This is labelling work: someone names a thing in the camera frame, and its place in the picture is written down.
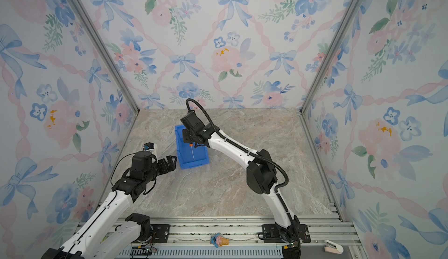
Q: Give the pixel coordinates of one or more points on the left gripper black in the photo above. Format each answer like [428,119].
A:
[165,168]

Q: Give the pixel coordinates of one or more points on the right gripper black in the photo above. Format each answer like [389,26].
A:
[185,136]

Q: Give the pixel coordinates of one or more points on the orange black screwdriver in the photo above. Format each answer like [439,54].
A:
[192,151]

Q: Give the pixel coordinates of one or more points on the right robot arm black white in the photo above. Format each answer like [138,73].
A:
[263,176]

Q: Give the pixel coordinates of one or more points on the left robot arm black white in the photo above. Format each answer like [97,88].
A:
[93,240]

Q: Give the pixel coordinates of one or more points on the blue plastic bin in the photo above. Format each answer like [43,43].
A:
[188,156]

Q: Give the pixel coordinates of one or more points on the ice cream cone toy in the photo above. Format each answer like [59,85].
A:
[218,240]

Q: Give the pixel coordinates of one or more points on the white pink stapler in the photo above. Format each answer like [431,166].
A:
[332,247]

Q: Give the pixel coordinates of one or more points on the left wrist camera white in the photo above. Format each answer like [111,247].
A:
[149,146]

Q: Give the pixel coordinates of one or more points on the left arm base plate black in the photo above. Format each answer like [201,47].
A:
[159,232]

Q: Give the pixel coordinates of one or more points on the aluminium rail frame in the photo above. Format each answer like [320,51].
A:
[245,230]

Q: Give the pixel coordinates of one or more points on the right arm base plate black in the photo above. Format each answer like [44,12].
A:
[276,234]

